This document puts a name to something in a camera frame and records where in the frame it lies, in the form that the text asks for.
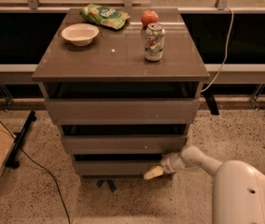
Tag black stand leg left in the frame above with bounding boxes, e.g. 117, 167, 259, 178
5, 111, 36, 169

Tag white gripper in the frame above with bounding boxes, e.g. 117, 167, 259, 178
144, 152, 184, 180

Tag metal window railing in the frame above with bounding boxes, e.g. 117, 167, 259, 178
0, 0, 265, 86

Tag grey bottom drawer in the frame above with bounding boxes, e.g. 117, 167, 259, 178
73, 161, 159, 176

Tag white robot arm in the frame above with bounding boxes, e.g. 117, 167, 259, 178
144, 146, 265, 224

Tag green snack bag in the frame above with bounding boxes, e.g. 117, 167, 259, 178
79, 4, 130, 30

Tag grey drawer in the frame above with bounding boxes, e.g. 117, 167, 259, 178
62, 135, 188, 154
73, 161, 159, 176
45, 99, 199, 125

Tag green white soda can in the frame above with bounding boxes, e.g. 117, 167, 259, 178
145, 22, 165, 62

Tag grey top drawer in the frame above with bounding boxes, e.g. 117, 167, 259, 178
45, 99, 199, 125

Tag white cable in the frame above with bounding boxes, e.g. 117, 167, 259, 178
200, 7, 235, 93

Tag grey middle drawer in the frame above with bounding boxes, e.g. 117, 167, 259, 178
62, 135, 188, 154

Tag white paper bowl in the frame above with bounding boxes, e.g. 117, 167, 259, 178
61, 23, 99, 47

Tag black stand leg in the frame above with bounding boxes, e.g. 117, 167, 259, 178
202, 87, 219, 116
5, 111, 36, 169

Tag red apple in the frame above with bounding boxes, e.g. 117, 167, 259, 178
141, 10, 159, 28

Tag black floor cable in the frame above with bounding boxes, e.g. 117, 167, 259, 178
0, 103, 72, 224

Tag black stand leg right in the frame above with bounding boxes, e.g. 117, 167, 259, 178
202, 87, 219, 116

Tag grey drawer cabinet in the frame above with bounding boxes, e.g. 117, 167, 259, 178
36, 10, 204, 179

